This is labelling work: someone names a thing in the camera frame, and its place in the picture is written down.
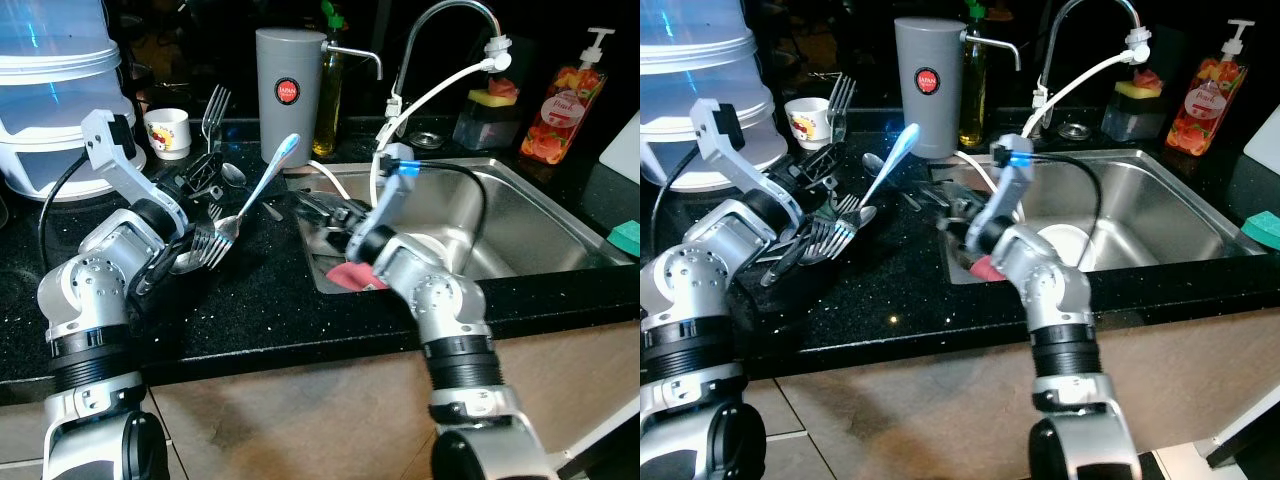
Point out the chrome filter tap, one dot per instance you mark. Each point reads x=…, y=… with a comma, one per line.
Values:
x=350, y=50
x=990, y=41

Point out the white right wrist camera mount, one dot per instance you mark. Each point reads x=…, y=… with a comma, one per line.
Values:
x=385, y=195
x=1010, y=185

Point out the green sponge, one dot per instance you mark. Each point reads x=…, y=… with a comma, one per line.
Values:
x=1263, y=230
x=626, y=238

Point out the yellow oil bottle green cap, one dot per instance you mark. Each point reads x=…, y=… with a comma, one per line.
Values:
x=972, y=105
x=332, y=115

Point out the white board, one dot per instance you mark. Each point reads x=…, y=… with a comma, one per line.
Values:
x=625, y=145
x=1265, y=135

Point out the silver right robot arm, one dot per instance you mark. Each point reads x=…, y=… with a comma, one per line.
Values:
x=1050, y=290
x=440, y=310

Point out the stainless steel sink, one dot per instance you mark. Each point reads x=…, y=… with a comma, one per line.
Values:
x=540, y=210
x=1170, y=200

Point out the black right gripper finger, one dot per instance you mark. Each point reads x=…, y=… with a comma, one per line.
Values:
x=313, y=200
x=315, y=220
x=951, y=195
x=951, y=214

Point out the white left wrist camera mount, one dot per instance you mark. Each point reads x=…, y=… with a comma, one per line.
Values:
x=125, y=170
x=740, y=165

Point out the peach soap pump bottle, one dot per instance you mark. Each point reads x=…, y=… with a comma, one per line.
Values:
x=1203, y=105
x=560, y=115

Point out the steel spoon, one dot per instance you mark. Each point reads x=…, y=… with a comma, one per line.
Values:
x=287, y=150
x=233, y=175
x=873, y=164
x=908, y=138

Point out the white tiered plastic container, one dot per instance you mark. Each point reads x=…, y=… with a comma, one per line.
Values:
x=55, y=90
x=700, y=70

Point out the round metal sink strainer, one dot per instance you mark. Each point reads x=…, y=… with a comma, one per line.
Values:
x=1074, y=130
x=428, y=140

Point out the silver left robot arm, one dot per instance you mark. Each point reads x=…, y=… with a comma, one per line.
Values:
x=690, y=290
x=90, y=290

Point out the steel fork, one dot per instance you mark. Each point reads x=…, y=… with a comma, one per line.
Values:
x=210, y=248
x=840, y=118
x=830, y=235
x=214, y=128

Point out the chrome gooseneck faucet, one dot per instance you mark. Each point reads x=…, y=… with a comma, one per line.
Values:
x=400, y=75
x=1043, y=65

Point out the white faucet diverter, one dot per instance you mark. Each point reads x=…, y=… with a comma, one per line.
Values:
x=497, y=52
x=1137, y=44

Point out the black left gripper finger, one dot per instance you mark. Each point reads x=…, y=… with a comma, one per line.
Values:
x=210, y=188
x=829, y=181
x=204, y=165
x=822, y=156

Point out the dark clear sponge holder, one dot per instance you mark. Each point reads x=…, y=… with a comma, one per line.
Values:
x=1130, y=118
x=485, y=128

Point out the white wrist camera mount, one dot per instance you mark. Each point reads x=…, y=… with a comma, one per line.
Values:
x=125, y=170
x=740, y=165
x=385, y=195
x=1010, y=185

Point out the pink-rimmed floral plate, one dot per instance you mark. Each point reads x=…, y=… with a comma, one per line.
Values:
x=985, y=268
x=350, y=277

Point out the grey water filter canister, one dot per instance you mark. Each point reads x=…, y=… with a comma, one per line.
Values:
x=928, y=110
x=288, y=110

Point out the red scrubber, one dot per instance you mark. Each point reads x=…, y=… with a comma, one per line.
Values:
x=1148, y=79
x=503, y=88

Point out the yellow dish sponge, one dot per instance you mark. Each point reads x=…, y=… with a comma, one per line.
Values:
x=1128, y=90
x=483, y=99

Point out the small white printed cup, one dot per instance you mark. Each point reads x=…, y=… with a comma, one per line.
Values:
x=168, y=135
x=808, y=125

